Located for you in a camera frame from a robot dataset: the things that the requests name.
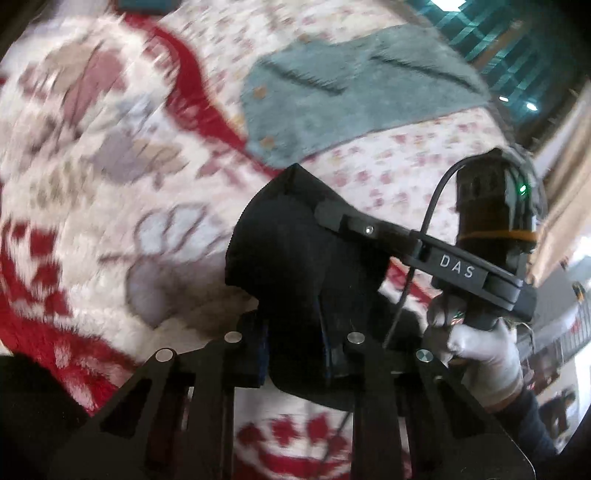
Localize red white plush blanket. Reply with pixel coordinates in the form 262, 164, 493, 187
0, 13, 440, 480

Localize black pants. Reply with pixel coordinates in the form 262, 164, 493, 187
225, 165, 413, 404

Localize teal pillow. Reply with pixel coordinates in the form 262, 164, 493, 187
114, 0, 182, 15

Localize beige curtain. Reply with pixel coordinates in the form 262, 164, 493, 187
529, 82, 590, 286

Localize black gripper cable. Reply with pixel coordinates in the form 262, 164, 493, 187
317, 156, 491, 467

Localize white gloved right hand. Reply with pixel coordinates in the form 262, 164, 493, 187
423, 294, 524, 412

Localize teal fleece jacket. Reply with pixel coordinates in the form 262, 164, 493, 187
240, 24, 491, 169

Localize floral white quilt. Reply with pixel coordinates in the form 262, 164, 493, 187
160, 1, 508, 229

